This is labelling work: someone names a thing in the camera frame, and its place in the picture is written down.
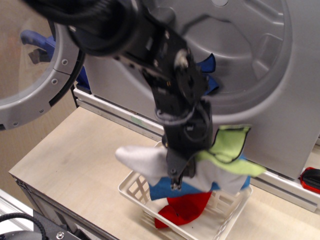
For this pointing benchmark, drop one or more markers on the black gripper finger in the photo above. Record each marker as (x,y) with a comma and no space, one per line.
(190,168)

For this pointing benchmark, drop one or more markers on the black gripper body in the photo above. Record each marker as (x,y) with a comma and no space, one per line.
(183,141)

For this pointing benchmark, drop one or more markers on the light blue felt cloth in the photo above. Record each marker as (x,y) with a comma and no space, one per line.
(208,177)

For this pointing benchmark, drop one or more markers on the red cloth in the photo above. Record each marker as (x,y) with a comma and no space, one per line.
(185,209)

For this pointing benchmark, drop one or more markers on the white felt cloth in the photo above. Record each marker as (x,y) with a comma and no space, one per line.
(139,159)

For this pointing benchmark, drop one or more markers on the green felt cloth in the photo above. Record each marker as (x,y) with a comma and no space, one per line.
(226,152)

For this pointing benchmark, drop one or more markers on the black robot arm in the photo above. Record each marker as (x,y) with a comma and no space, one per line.
(126,31)

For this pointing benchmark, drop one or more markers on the grey toy washing machine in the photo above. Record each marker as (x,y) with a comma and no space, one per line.
(267,55)

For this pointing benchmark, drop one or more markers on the dark blue cloth in drum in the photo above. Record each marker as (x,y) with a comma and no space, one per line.
(208,66)

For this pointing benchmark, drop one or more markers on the red black tool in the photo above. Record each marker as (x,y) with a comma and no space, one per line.
(310,179)

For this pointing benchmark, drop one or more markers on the grey round washer door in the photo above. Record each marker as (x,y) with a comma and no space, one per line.
(39,97)

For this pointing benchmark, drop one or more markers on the blue clamp behind door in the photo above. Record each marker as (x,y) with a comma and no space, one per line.
(45,47)

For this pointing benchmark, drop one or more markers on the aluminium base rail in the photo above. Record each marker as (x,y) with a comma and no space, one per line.
(272,182)

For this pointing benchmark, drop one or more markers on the black metal bracket with bolt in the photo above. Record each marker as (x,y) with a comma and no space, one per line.
(58,232)

